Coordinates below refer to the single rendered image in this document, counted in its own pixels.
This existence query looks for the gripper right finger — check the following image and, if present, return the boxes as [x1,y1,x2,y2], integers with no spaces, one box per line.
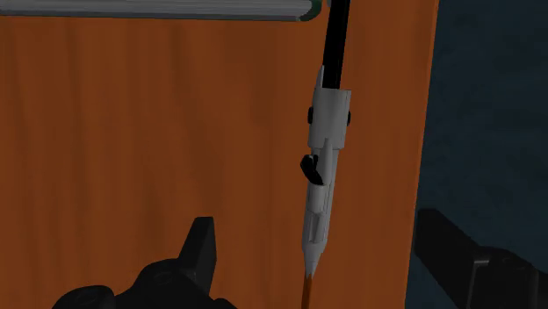
[413,208,548,309]

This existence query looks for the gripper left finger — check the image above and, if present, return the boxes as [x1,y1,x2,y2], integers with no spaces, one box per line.
[51,215,239,309]

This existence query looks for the orange wooden table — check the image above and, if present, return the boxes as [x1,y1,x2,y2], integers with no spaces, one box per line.
[0,0,441,309]

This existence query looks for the book with green cover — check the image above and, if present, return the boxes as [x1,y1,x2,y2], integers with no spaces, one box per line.
[0,0,325,23]

